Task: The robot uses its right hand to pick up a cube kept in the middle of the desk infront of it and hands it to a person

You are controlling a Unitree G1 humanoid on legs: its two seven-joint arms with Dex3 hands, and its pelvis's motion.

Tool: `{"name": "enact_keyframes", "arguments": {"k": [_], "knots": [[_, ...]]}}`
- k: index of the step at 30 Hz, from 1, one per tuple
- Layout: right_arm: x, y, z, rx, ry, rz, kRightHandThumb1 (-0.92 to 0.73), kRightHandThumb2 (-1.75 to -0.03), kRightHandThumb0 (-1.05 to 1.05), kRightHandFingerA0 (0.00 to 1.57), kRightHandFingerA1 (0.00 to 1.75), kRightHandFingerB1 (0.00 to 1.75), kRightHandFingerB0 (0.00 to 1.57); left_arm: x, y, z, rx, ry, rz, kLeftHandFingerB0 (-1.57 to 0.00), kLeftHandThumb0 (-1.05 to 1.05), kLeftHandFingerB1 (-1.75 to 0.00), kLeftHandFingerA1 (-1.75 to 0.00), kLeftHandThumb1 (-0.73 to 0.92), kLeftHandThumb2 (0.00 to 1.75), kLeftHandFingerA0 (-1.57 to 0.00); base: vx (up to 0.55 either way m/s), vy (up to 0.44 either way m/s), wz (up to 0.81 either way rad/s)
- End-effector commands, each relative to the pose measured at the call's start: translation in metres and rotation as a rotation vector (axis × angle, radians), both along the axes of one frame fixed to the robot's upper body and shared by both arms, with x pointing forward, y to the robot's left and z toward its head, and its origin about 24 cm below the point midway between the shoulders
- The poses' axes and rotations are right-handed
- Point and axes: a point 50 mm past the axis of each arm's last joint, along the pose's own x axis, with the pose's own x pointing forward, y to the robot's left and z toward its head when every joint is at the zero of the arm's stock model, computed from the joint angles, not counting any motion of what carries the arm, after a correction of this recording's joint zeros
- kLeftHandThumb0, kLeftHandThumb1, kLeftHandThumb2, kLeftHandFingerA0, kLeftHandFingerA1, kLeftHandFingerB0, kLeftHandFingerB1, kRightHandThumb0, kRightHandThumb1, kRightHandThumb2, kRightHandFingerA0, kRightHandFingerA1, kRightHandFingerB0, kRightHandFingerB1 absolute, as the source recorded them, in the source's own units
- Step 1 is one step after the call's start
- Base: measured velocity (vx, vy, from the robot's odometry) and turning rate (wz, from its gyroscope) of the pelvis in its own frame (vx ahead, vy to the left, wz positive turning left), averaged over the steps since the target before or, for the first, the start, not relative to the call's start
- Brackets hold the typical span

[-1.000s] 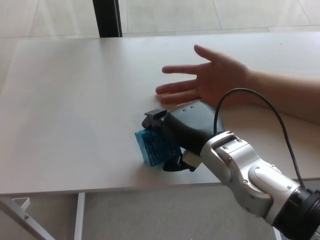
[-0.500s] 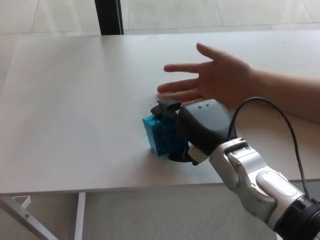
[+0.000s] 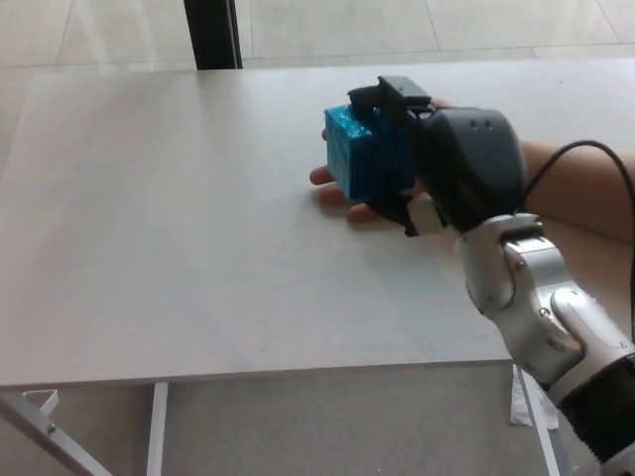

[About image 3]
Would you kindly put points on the person's bare hand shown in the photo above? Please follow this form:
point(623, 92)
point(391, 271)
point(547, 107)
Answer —
point(328, 196)

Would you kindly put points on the white diagonal table brace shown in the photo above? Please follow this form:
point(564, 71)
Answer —
point(44, 439)

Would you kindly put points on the white upright table leg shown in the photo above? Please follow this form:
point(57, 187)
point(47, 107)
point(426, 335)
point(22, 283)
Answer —
point(158, 431)

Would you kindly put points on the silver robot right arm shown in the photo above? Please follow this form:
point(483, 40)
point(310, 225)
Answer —
point(536, 297)

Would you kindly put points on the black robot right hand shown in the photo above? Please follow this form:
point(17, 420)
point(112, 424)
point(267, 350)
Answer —
point(471, 163)

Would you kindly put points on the blue patterned cube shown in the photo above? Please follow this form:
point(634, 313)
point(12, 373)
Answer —
point(347, 158)

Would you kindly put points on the black vertical post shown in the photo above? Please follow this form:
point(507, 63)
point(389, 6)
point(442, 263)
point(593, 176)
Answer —
point(212, 32)

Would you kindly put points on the person's bare forearm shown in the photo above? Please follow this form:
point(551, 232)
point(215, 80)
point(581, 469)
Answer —
point(580, 188)

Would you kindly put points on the white slanted table leg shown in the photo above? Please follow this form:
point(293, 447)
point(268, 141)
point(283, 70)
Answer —
point(544, 446)

